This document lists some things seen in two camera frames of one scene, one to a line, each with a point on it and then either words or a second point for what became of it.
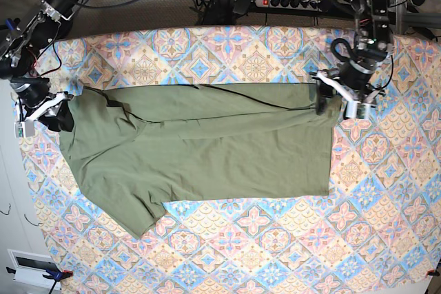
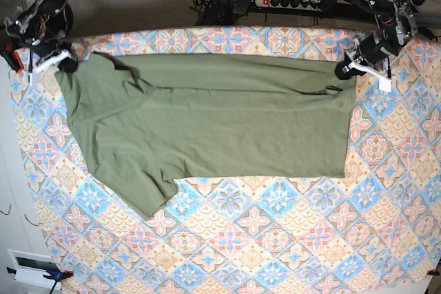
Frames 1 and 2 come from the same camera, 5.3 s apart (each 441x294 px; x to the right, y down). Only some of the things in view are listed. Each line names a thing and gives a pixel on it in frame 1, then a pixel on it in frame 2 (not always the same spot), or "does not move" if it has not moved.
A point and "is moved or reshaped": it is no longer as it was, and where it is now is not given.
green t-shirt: [131, 148] is moved or reshaped
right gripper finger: [322, 92] to [343, 71]
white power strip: [286, 3] does not move
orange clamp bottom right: [431, 272] does not move
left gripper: [37, 102] to [49, 57]
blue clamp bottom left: [55, 275] does not move
